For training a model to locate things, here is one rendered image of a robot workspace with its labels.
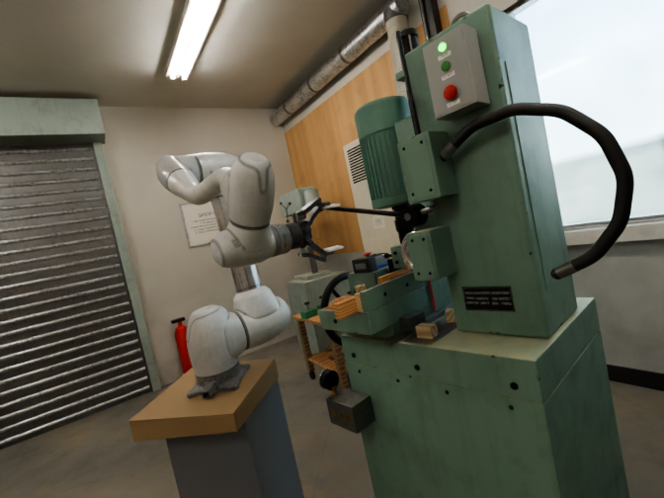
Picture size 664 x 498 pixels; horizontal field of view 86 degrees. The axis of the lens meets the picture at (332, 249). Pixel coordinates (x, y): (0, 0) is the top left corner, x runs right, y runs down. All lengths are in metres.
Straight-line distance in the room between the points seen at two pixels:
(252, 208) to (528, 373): 0.68
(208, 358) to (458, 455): 0.81
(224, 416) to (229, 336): 0.26
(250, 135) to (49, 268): 2.32
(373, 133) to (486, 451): 0.86
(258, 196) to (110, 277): 3.02
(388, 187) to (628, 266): 1.55
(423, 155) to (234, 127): 3.62
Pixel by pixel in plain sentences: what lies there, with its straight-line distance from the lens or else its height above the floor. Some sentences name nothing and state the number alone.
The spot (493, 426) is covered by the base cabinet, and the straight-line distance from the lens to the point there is 0.94.
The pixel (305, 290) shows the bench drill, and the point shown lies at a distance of 3.30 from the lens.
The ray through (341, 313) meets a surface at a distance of 0.92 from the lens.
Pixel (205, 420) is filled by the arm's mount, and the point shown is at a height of 0.65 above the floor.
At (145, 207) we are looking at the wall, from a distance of 3.91.
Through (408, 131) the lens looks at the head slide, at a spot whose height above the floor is 1.35.
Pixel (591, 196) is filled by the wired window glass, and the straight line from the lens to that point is 2.40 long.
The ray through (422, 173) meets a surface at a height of 1.21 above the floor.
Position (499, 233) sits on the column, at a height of 1.04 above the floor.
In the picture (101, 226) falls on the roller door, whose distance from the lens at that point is 3.82.
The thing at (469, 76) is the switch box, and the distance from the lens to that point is 0.85.
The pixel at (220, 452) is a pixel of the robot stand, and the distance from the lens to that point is 1.36.
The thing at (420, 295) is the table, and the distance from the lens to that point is 1.11.
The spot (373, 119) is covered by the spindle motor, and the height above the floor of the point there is 1.42.
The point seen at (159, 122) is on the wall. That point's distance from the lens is 4.16.
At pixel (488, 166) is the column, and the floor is 1.19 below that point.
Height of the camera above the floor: 1.13
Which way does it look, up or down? 3 degrees down
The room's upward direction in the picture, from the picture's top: 12 degrees counter-clockwise
